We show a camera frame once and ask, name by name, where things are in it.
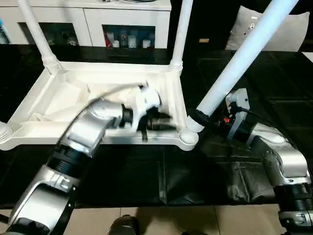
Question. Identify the black work mat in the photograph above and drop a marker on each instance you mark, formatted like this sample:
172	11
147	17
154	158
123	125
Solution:
171	176

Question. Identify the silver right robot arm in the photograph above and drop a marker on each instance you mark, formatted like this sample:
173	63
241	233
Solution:
281	156

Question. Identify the white pipe with blue clip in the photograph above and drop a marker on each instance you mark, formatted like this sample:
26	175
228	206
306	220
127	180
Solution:
3	31

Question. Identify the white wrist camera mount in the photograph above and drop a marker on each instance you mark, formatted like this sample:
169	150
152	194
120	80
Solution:
146	100
240	102

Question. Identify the white plastic table top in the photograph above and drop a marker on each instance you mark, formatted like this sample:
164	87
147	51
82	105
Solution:
61	98

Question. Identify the dark robot left foot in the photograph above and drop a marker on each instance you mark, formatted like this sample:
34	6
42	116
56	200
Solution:
124	225

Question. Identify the white glass-door cabinet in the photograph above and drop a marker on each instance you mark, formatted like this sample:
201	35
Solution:
85	14

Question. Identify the dark robot foot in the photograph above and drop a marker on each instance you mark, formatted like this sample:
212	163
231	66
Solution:
189	232
124	225

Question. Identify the dark robot right foot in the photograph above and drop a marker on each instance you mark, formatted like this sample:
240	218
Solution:
189	232

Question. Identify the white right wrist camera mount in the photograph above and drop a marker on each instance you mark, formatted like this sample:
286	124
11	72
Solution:
240	102

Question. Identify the black box with gold label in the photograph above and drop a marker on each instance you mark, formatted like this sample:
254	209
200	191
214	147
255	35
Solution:
212	22

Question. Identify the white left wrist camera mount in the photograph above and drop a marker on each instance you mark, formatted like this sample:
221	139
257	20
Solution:
146	100

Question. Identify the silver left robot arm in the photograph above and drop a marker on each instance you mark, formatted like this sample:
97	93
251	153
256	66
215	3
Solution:
85	129

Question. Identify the grey cushion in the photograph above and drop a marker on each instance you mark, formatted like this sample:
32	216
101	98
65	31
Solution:
288	34

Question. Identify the white flat board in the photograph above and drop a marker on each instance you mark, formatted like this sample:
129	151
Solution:
308	55

